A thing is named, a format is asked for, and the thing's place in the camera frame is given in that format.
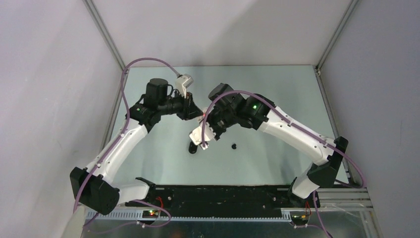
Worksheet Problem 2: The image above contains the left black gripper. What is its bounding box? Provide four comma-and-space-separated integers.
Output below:
158, 89, 203, 120

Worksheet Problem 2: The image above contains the black earbud charging case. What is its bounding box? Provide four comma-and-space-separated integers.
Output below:
188, 142, 198, 154

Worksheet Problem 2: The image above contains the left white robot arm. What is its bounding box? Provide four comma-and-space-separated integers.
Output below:
70, 74, 204, 215

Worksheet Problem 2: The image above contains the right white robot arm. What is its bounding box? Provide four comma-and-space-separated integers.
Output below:
200, 83, 348, 207

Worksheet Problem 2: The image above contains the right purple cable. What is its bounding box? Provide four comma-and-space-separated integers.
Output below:
201, 91, 366, 238

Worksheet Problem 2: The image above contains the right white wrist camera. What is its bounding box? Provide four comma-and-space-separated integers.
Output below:
189, 123, 216, 150

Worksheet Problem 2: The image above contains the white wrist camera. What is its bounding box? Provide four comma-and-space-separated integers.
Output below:
189, 123, 216, 150
175, 74, 194, 98

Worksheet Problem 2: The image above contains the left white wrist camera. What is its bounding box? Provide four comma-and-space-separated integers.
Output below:
175, 74, 194, 98

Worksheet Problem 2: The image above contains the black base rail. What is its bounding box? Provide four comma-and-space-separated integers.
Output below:
144, 185, 320, 219

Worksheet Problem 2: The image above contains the right aluminium frame post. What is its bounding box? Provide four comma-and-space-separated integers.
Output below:
315, 0, 361, 75

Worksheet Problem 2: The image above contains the aluminium frame post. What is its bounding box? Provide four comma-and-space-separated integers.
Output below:
315, 0, 361, 75
82, 0, 126, 70

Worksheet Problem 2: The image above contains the left aluminium frame post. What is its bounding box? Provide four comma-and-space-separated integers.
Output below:
82, 0, 126, 70

